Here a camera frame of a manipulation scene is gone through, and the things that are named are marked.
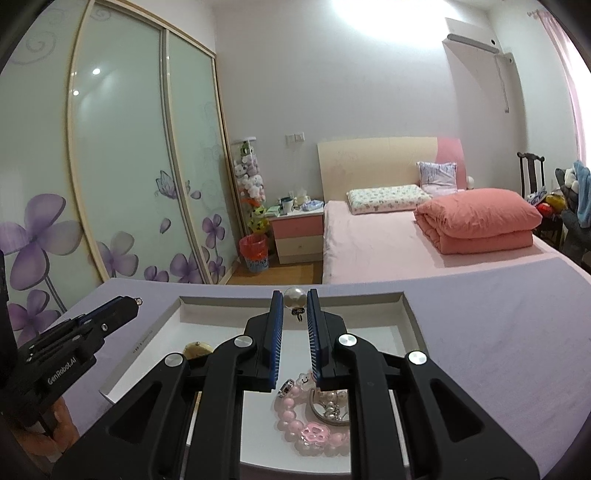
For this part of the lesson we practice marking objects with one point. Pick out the pink and cream nightstand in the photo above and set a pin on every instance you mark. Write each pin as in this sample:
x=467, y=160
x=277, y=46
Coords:
x=298, y=235

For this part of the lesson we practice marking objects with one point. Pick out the flower print sliding wardrobe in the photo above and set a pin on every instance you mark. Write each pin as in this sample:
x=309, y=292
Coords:
x=120, y=138

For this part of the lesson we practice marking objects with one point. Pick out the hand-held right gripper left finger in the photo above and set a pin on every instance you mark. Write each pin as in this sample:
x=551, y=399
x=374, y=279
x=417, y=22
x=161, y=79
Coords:
x=277, y=332

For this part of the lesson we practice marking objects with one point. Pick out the floral print pillow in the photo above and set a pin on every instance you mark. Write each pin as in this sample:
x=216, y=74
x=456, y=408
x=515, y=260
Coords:
x=388, y=198

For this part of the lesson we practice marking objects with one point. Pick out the silver bangle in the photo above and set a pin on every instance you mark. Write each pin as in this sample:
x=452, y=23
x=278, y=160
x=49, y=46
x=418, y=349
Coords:
x=315, y=408

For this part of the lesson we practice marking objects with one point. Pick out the purple pillow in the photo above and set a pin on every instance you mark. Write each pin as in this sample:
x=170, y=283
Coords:
x=436, y=177

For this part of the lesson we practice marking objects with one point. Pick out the pink curtain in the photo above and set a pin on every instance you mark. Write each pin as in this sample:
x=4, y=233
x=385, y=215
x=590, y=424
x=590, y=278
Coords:
x=570, y=83

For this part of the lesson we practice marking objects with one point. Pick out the pink bed with headboard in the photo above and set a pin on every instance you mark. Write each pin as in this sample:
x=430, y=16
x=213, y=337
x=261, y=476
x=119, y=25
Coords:
x=369, y=244

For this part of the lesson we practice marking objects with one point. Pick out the pearl earring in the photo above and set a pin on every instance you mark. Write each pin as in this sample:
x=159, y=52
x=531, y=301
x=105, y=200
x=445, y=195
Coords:
x=294, y=297

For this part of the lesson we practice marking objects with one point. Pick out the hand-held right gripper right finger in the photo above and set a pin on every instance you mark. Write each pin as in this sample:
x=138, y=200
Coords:
x=314, y=332

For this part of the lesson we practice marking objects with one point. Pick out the clear tube of plush toys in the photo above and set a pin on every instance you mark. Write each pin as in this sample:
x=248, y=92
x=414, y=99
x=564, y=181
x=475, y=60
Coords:
x=249, y=184

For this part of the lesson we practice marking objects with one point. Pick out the purple tablecloth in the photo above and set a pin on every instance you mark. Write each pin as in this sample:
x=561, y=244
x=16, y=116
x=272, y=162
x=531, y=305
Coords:
x=485, y=346

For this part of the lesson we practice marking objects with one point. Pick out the person's left hand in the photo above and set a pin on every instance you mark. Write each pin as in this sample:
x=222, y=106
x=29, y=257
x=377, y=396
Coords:
x=62, y=429

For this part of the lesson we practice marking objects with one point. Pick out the pink trash bin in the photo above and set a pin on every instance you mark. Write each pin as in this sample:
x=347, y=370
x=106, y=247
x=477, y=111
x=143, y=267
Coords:
x=254, y=254

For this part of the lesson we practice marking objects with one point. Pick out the white wall socket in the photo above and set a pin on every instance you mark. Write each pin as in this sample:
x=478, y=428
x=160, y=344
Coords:
x=295, y=137

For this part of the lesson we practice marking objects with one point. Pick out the white mug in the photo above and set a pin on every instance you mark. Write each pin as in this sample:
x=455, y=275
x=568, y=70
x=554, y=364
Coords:
x=286, y=206

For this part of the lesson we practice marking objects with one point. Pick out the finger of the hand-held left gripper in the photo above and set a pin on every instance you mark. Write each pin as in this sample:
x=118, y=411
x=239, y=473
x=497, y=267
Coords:
x=115, y=311
x=64, y=344

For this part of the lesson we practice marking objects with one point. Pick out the blue plush garment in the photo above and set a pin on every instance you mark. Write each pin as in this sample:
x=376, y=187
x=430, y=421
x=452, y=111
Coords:
x=581, y=198

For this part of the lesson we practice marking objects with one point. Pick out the white air conditioner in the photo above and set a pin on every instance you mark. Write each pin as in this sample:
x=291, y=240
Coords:
x=471, y=37

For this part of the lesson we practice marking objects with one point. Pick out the folded coral quilt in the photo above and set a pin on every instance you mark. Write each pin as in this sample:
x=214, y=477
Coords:
x=480, y=217

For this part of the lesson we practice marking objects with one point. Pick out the dark wooden chair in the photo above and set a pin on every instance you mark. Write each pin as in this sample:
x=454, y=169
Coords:
x=531, y=175

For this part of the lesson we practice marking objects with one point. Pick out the grey jewelry tray box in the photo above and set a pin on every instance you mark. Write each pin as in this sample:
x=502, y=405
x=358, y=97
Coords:
x=369, y=332

